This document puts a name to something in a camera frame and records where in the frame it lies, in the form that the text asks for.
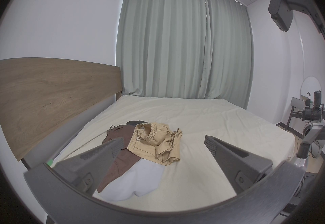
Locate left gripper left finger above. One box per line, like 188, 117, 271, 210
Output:
54, 137, 125, 194

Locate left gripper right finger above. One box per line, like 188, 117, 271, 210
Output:
204, 135, 274, 196

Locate beige shorts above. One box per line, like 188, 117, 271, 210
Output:
126, 123, 183, 166

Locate bed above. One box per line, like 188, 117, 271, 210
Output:
0, 58, 296, 204

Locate small grey table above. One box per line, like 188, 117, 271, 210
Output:
284, 96, 306, 132

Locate round white mirror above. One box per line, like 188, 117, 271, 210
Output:
300, 76, 321, 102

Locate brown garment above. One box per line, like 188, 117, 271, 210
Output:
96, 124, 142, 193

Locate white garment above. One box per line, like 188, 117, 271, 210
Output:
99, 158, 166, 202

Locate pale green curtain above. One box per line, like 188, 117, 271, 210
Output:
115, 0, 208, 100
203, 0, 255, 111

